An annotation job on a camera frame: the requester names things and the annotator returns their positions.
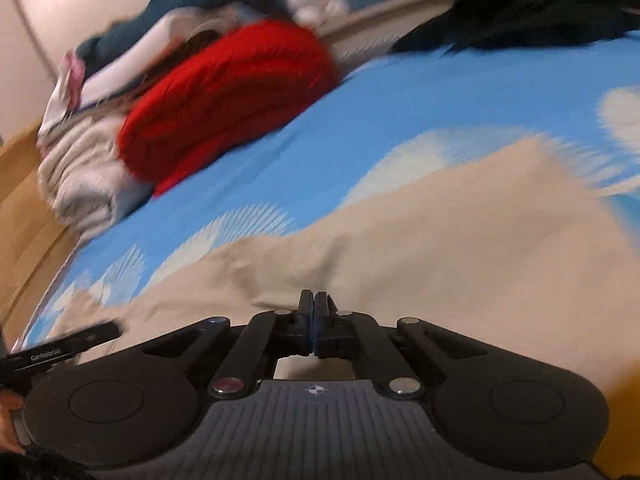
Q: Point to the wooden bed frame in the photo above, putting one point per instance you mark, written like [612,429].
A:
[30,220]

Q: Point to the white wardrobe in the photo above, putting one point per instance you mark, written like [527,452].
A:
[65,15]

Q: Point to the beige and yellow hooded jacket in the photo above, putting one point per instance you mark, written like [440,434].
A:
[450,260]

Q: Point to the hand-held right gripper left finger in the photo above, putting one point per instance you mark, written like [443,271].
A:
[305,312]

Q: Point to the black jacket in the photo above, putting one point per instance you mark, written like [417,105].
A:
[530,5]

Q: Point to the dark patterned folded cloth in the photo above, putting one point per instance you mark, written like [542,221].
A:
[190,47]

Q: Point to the white plush toy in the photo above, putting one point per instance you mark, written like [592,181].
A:
[315,0]

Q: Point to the white folded bedding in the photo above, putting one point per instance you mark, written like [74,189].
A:
[150,45]

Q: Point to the red folded quilt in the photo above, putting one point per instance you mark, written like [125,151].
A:
[230,100]

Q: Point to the person's left hand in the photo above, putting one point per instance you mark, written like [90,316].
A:
[9,425]

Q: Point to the white and pink cloth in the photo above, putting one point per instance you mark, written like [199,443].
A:
[67,85]

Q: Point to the grey-white folded quilt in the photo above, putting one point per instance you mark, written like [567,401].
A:
[85,180]

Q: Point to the blue printed bed sheet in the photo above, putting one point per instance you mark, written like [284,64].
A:
[350,125]

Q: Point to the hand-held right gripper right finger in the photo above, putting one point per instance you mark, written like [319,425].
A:
[322,312]

